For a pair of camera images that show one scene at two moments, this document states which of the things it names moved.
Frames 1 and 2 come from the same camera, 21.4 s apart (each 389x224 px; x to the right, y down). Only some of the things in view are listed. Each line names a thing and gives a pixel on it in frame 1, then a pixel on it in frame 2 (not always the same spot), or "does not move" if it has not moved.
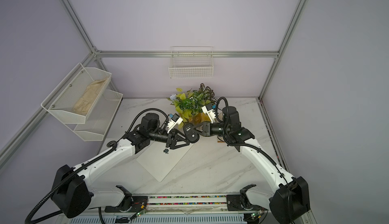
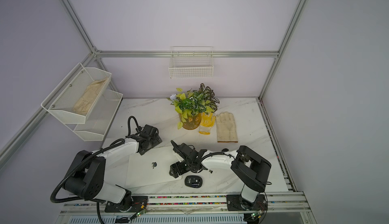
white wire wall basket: [191, 62] does not move
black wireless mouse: [192, 136] to [193, 181]
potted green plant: [189, 103] does not move
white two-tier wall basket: [82, 95] does not move
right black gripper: [208, 128] to [175, 169]
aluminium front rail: [176, 209] does not move
